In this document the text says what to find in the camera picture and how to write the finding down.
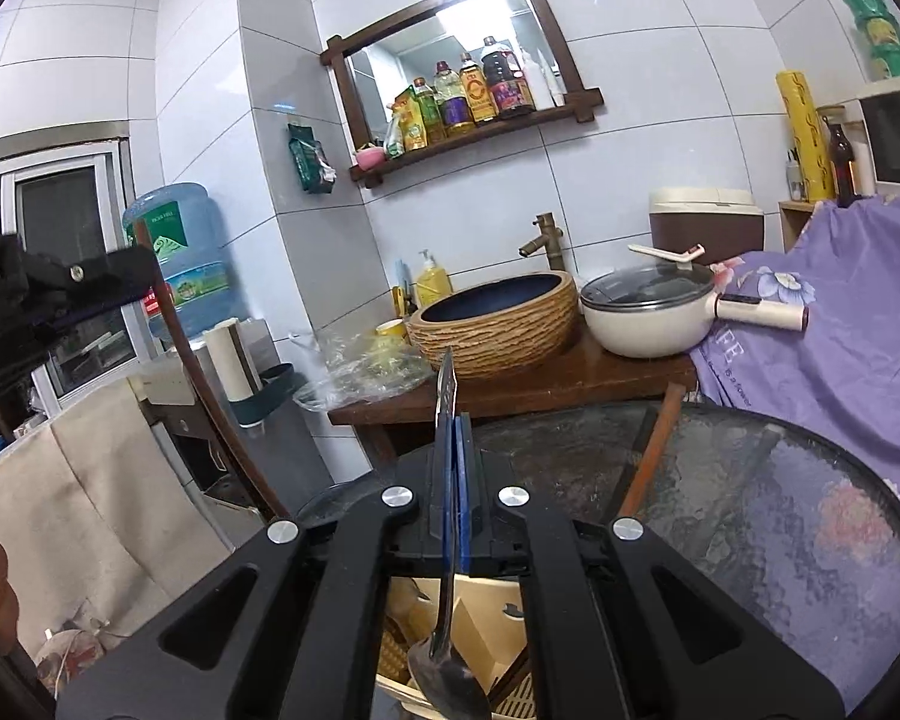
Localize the white ladle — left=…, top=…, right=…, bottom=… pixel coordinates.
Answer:
left=628, top=242, right=706, bottom=269

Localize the teal roll holder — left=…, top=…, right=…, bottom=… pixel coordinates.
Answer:
left=236, top=364, right=301, bottom=428

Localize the clear plastic bag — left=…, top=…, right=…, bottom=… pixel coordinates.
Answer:
left=289, top=328, right=436, bottom=412

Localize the woven pattern basin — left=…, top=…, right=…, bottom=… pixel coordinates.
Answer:
left=406, top=271, right=580, bottom=380

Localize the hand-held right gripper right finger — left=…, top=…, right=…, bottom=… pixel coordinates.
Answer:
left=456, top=411, right=848, bottom=720

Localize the orange label sauce bottle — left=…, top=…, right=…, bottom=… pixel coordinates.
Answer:
left=459, top=52, right=497, bottom=125

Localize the brass faucet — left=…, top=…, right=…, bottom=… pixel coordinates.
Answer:
left=517, top=212, right=567, bottom=272

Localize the wooden framed mirror shelf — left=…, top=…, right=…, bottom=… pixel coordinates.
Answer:
left=319, top=0, right=605, bottom=188

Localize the round glass table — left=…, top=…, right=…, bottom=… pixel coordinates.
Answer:
left=296, top=399, right=900, bottom=713

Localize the brown glass bottle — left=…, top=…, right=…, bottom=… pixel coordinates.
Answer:
left=825, top=122, right=860, bottom=207

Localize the white paper towel roll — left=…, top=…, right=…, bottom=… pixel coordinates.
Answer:
left=202, top=317, right=263, bottom=402

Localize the beige cloth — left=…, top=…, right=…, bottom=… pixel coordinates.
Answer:
left=0, top=379, right=233, bottom=638

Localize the grey water dispenser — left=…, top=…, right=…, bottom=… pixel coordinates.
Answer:
left=141, top=319, right=301, bottom=518

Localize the yellow wrap roll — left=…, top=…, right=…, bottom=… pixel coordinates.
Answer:
left=776, top=70, right=837, bottom=202

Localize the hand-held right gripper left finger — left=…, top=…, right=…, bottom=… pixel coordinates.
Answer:
left=56, top=411, right=451, bottom=720

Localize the sliding window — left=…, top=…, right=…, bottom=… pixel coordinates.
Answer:
left=0, top=120, right=158, bottom=421

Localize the yellow dish soap bottle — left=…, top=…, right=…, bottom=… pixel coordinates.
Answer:
left=414, top=249, right=453, bottom=308

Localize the purple floral cloth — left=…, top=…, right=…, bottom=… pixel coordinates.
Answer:
left=694, top=193, right=900, bottom=533

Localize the large metal spoon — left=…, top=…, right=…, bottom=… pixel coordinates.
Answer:
left=407, top=345, right=492, bottom=720

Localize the cream perforated utensil holder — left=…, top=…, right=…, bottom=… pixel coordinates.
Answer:
left=375, top=574, right=533, bottom=720

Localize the blue water jug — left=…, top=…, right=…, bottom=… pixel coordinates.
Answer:
left=122, top=181, right=247, bottom=342

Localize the purple label oil bottle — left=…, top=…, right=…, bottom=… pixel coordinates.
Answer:
left=433, top=62, right=475, bottom=137

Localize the white pot with glass lid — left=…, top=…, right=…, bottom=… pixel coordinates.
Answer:
left=579, top=264, right=811, bottom=359

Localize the brown and white rice cooker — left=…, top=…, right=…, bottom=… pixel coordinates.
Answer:
left=649, top=189, right=766, bottom=267

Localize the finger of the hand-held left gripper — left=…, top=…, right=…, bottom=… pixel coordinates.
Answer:
left=22, top=244, right=158, bottom=337

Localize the single brown chopstick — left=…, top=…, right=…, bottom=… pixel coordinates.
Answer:
left=130, top=223, right=292, bottom=524

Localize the yellow seasoning packet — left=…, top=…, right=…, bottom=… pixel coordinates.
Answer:
left=391, top=88, right=428, bottom=153

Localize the wooden counter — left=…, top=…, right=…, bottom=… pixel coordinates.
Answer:
left=328, top=330, right=698, bottom=466

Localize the white plastic bottle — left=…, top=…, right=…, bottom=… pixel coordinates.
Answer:
left=538, top=49, right=567, bottom=107

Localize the green packet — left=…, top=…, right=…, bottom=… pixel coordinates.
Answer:
left=285, top=122, right=338, bottom=194

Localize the dark soy sauce bottle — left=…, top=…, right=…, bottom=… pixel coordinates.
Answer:
left=482, top=36, right=535, bottom=119

